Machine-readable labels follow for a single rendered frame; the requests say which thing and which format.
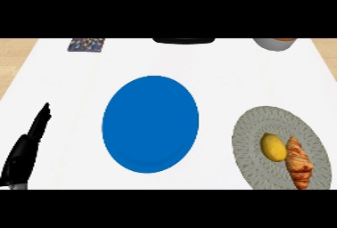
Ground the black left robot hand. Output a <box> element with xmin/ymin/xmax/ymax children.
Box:
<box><xmin>0</xmin><ymin>102</ymin><xmax>53</xmax><ymax>187</ymax></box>

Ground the blue oval plate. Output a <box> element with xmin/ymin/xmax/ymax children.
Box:
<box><xmin>102</xmin><ymin>75</ymin><xmax>200</xmax><ymax>175</ymax></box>

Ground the grey woven round placemat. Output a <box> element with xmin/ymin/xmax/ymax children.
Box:
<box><xmin>231</xmin><ymin>105</ymin><xmax>333</xmax><ymax>191</ymax></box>

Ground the brown croissant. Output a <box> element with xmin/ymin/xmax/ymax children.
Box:
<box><xmin>284</xmin><ymin>135</ymin><xmax>317</xmax><ymax>191</ymax></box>

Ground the colourful patterned box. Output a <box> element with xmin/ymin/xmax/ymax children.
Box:
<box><xmin>67</xmin><ymin>38</ymin><xmax>107</xmax><ymax>53</ymax></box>

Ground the black flat object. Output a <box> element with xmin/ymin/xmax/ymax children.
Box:
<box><xmin>151</xmin><ymin>38</ymin><xmax>216</xmax><ymax>45</ymax></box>

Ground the yellow lemon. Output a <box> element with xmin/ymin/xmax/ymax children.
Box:
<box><xmin>259</xmin><ymin>133</ymin><xmax>288</xmax><ymax>163</ymax></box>

